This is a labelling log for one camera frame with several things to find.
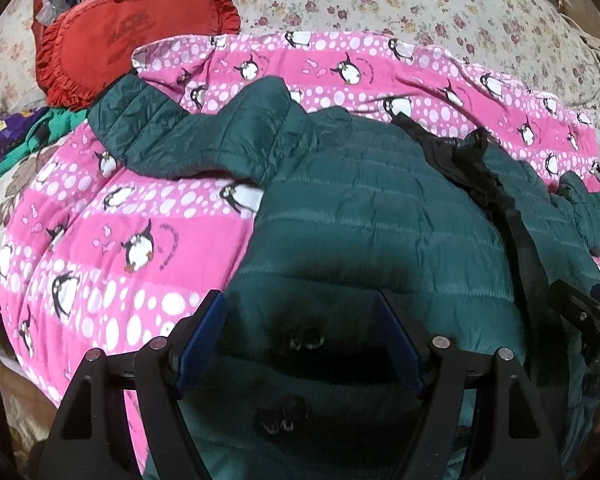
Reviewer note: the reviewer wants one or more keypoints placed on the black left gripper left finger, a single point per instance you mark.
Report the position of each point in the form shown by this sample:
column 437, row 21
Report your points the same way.
column 91, row 437

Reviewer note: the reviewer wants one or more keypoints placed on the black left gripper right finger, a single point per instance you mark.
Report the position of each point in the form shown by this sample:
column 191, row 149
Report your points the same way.
column 509, row 436

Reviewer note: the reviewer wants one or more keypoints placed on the dark green quilted puffer jacket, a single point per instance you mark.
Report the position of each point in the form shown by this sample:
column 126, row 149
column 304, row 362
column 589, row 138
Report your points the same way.
column 301, row 386

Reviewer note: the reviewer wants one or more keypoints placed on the pink penguin print blanket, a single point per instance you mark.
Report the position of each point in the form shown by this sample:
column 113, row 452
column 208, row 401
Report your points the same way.
column 99, row 255

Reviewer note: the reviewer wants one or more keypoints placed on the purple patterned cloth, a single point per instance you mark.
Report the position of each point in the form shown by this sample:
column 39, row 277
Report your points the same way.
column 14, row 128

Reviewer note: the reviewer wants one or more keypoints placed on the beige floral bed sheet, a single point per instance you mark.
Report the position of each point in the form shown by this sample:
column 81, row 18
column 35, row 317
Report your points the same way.
column 529, row 39

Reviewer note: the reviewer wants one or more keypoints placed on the green garment at bedside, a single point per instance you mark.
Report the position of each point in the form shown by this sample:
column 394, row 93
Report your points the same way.
column 53, row 126

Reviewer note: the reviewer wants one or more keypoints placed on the red ruffled pillow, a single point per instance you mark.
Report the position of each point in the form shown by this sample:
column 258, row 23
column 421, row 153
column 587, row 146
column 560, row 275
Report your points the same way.
column 89, row 46

